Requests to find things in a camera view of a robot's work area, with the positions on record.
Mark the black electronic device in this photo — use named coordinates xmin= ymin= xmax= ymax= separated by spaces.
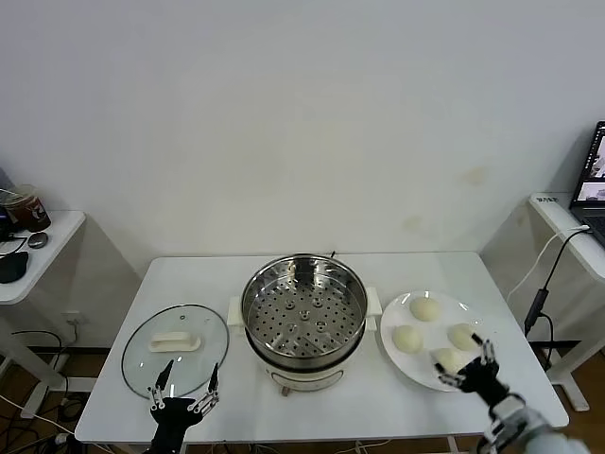
xmin=0 ymin=202 xmax=25 ymax=240

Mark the black cable with adapter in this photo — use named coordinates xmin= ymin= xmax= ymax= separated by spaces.
xmin=523 ymin=229 xmax=590 ymax=375

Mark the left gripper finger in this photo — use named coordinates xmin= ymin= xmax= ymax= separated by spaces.
xmin=187 ymin=361 xmax=223 ymax=416
xmin=147 ymin=359 xmax=175 ymax=410

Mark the white round plate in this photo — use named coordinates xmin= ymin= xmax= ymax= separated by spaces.
xmin=380 ymin=289 xmax=497 ymax=393

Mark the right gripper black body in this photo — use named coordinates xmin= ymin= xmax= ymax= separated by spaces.
xmin=460 ymin=358 xmax=510 ymax=407

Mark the glass pot lid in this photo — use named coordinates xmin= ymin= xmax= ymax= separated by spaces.
xmin=121 ymin=304 xmax=231 ymax=402

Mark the white charging cable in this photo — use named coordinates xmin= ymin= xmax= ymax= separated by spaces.
xmin=506 ymin=225 xmax=591 ymax=302

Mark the steel steamer basket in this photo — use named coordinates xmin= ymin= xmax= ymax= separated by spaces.
xmin=240 ymin=253 xmax=369 ymax=368

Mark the brown iced coffee cup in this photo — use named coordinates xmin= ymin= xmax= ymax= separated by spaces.
xmin=5 ymin=183 xmax=52 ymax=233

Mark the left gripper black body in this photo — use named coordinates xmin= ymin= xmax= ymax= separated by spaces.
xmin=149 ymin=398 xmax=199 ymax=454

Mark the white side desk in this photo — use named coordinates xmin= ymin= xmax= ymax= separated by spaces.
xmin=0 ymin=209 xmax=87 ymax=420
xmin=527 ymin=191 xmax=605 ymax=411

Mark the white steamed baozi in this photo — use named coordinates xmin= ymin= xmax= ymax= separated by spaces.
xmin=430 ymin=347 xmax=469 ymax=375
xmin=391 ymin=324 xmax=423 ymax=355
xmin=447 ymin=323 xmax=481 ymax=352
xmin=408 ymin=296 xmax=442 ymax=323

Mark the black laptop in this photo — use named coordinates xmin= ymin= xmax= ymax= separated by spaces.
xmin=569 ymin=120 xmax=605 ymax=247

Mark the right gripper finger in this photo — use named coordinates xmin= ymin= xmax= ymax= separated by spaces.
xmin=469 ymin=333 xmax=497 ymax=368
xmin=433 ymin=361 xmax=467 ymax=390

